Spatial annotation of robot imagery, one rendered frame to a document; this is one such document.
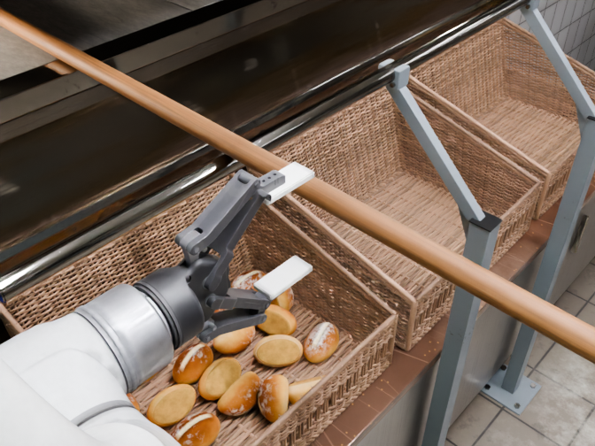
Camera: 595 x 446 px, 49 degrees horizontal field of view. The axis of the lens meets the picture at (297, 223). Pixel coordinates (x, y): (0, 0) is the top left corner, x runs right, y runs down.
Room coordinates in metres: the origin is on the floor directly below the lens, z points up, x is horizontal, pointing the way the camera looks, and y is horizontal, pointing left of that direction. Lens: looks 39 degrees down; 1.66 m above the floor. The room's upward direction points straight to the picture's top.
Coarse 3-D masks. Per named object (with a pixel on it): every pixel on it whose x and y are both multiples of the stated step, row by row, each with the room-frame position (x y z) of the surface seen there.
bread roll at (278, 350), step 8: (272, 336) 0.87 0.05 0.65; (280, 336) 0.87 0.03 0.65; (288, 336) 0.87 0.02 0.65; (256, 344) 0.86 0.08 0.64; (264, 344) 0.86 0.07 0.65; (272, 344) 0.86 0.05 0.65; (280, 344) 0.86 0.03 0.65; (288, 344) 0.86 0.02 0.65; (296, 344) 0.86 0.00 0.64; (256, 352) 0.85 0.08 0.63; (264, 352) 0.85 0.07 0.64; (272, 352) 0.85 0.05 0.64; (280, 352) 0.85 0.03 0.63; (288, 352) 0.85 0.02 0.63; (296, 352) 0.85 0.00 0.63; (264, 360) 0.84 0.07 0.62; (272, 360) 0.84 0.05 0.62; (280, 360) 0.84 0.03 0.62; (288, 360) 0.84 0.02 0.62; (296, 360) 0.84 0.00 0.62
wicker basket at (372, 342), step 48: (144, 240) 0.99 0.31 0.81; (240, 240) 1.13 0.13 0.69; (288, 240) 1.05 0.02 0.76; (48, 288) 0.84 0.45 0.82; (96, 288) 0.89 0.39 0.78; (336, 288) 0.96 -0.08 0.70; (384, 336) 0.84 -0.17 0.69; (144, 384) 0.80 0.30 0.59; (192, 384) 0.80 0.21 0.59; (336, 384) 0.73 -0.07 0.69; (240, 432) 0.69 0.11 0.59; (288, 432) 0.63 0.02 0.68
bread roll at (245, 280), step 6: (252, 270) 1.08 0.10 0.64; (258, 270) 1.09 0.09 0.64; (240, 276) 1.06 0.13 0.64; (246, 276) 1.05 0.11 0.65; (252, 276) 1.05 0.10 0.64; (258, 276) 1.06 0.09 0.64; (234, 282) 1.05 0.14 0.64; (240, 282) 1.04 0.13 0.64; (246, 282) 1.04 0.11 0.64; (252, 282) 1.04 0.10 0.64; (246, 288) 1.03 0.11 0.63
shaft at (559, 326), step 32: (32, 32) 1.07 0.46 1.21; (96, 64) 0.95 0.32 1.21; (128, 96) 0.87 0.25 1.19; (160, 96) 0.84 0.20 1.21; (192, 128) 0.77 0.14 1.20; (224, 128) 0.76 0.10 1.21; (256, 160) 0.69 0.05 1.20; (320, 192) 0.62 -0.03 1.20; (352, 224) 0.58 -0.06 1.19; (384, 224) 0.56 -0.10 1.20; (416, 256) 0.52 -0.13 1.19; (448, 256) 0.50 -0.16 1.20; (480, 288) 0.47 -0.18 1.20; (512, 288) 0.46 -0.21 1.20; (544, 320) 0.42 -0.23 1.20; (576, 320) 0.42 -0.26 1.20; (576, 352) 0.39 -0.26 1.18
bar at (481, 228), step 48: (528, 0) 1.35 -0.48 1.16; (432, 48) 1.09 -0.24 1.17; (336, 96) 0.91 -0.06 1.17; (576, 96) 1.26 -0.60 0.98; (432, 144) 0.95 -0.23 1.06; (192, 192) 0.68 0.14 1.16; (576, 192) 1.21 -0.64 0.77; (96, 240) 0.57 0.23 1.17; (480, 240) 0.86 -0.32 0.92; (0, 288) 0.49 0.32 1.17; (528, 336) 1.21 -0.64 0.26; (528, 384) 1.24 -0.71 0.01; (432, 432) 0.86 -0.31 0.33
